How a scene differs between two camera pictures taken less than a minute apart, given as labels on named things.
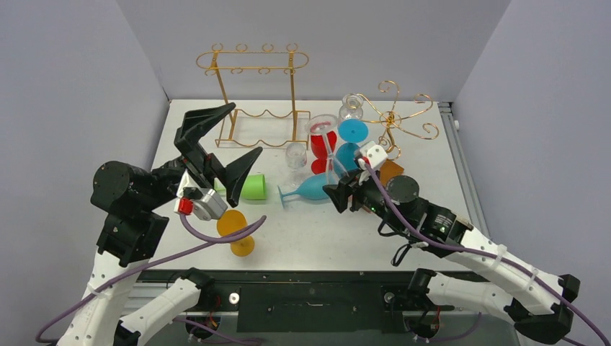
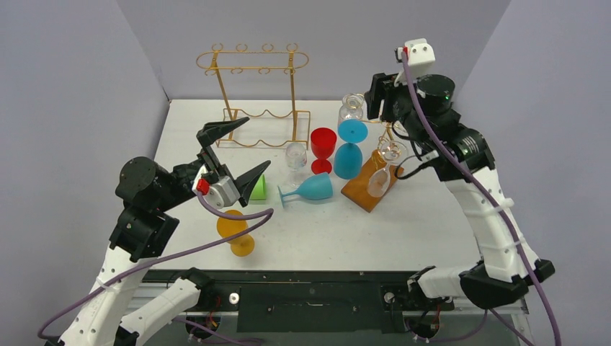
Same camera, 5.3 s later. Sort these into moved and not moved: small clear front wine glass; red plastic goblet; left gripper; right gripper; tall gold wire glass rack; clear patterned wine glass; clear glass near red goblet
Moved: right gripper; left gripper; small clear front wine glass
Not moved: clear patterned wine glass; clear glass near red goblet; red plastic goblet; tall gold wire glass rack
